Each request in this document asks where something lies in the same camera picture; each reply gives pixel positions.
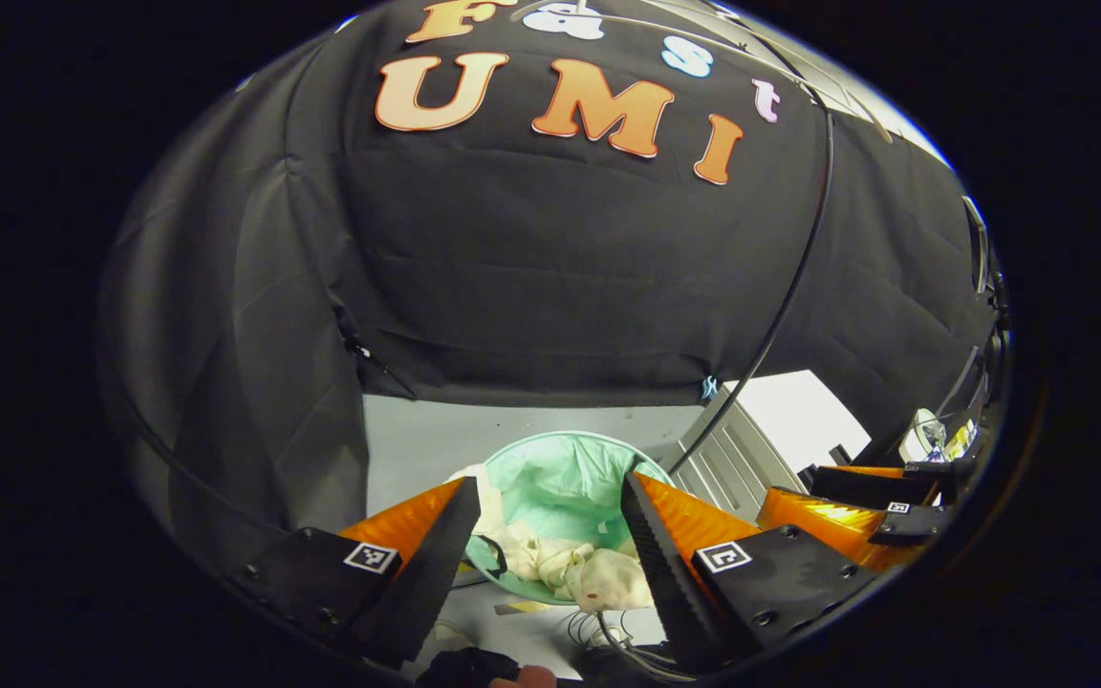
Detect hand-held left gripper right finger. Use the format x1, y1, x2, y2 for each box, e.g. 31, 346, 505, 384
618, 470, 882, 671

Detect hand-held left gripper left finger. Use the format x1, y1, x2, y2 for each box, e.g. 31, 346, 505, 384
224, 476, 483, 670

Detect cream collared shirt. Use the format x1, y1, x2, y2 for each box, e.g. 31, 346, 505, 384
450, 463, 657, 613

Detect green laundry hamper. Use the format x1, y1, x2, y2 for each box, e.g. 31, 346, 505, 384
460, 430, 676, 608

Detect black clothes rack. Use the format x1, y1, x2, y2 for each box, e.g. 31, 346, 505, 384
512, 0, 896, 479

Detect white round object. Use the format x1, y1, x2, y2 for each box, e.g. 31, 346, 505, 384
899, 409, 977, 464

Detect dark rounded object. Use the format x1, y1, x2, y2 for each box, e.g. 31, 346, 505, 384
417, 648, 519, 688

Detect black backdrop cloth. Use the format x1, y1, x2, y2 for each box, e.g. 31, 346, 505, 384
97, 0, 1010, 574

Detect tangled thin cables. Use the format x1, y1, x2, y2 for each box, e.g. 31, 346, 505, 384
565, 612, 695, 681

